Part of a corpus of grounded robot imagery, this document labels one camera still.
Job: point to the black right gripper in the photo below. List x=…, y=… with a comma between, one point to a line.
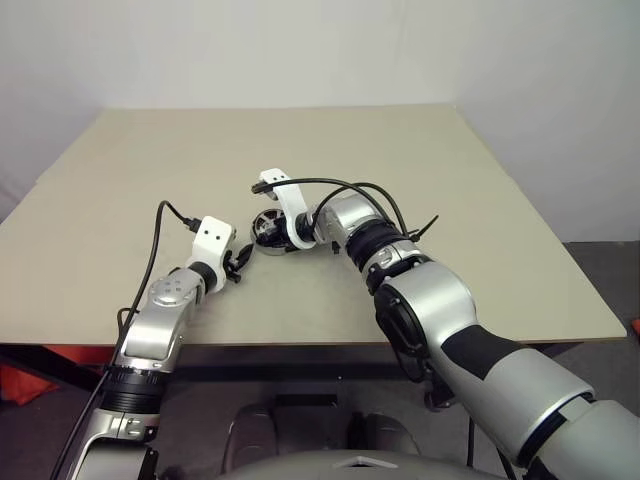
x=282, y=232

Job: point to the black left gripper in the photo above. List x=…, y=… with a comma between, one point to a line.
x=232, y=262

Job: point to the silver motor rotor cover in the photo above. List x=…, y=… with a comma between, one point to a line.
x=262, y=227

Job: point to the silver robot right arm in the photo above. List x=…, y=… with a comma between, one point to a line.
x=440, y=320

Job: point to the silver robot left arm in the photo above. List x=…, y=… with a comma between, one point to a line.
x=150, y=330

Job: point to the dark rounded shape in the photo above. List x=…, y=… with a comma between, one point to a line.
x=252, y=435
x=385, y=435

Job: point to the red board under table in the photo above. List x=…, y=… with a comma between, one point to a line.
x=80, y=354

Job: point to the grey robot torso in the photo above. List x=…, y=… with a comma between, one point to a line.
x=350, y=467

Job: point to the red bag under table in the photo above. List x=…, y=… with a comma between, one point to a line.
x=22, y=385

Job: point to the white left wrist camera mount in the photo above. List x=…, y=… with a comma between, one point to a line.
x=212, y=240

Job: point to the black table frame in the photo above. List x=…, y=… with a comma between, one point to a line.
x=280, y=372

